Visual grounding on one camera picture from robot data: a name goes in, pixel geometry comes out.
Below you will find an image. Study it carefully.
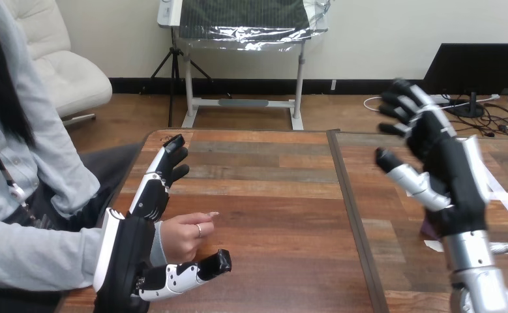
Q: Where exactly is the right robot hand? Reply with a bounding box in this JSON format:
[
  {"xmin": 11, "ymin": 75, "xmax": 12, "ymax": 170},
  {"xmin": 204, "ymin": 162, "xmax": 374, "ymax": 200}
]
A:
[{"xmin": 374, "ymin": 78, "xmax": 493, "ymax": 239}]

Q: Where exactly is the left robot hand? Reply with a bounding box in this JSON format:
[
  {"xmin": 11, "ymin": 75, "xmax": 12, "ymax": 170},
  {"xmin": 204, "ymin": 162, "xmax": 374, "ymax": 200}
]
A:
[{"xmin": 92, "ymin": 134, "xmax": 233, "ymax": 313}]

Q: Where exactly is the person's hand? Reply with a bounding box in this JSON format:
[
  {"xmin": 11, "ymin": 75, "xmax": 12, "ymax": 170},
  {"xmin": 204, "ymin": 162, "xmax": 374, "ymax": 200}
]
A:
[{"xmin": 160, "ymin": 211, "xmax": 220, "ymax": 265}]

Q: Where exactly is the person's forearm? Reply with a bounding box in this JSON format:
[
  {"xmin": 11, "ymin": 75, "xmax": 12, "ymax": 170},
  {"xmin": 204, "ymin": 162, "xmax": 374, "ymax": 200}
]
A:
[{"xmin": 0, "ymin": 207, "xmax": 168, "ymax": 291}]

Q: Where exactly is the purple block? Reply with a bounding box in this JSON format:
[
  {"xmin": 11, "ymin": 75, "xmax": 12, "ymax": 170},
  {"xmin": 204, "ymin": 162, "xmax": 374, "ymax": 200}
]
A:
[{"xmin": 421, "ymin": 216, "xmax": 440, "ymax": 240}]

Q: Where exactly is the person's body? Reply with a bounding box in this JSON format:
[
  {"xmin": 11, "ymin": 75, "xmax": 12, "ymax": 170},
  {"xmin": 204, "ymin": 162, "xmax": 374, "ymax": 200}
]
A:
[{"xmin": 0, "ymin": 0, "xmax": 144, "ymax": 313}]

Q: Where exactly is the dark screen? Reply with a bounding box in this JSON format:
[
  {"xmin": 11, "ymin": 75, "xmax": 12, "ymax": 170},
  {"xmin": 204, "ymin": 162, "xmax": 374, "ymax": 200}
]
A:
[{"xmin": 422, "ymin": 42, "xmax": 508, "ymax": 119}]

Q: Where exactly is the white desk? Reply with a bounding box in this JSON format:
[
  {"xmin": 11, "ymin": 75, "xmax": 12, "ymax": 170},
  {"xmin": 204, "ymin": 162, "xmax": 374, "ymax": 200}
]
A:
[{"xmin": 157, "ymin": 0, "xmax": 331, "ymax": 131}]

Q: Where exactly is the black tripod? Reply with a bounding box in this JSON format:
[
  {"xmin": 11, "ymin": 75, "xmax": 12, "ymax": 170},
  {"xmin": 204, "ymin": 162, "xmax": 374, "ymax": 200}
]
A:
[{"xmin": 140, "ymin": 27, "xmax": 233, "ymax": 128}]

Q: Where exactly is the white cushioned chair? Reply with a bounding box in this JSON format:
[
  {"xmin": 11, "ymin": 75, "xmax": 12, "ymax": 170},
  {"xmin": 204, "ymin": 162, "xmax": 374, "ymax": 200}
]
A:
[{"xmin": 3, "ymin": 0, "xmax": 113, "ymax": 127}]

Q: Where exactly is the tangle of cables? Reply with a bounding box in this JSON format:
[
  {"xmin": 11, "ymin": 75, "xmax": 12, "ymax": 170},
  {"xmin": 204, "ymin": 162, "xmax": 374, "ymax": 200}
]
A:
[{"xmin": 363, "ymin": 92, "xmax": 508, "ymax": 139}]

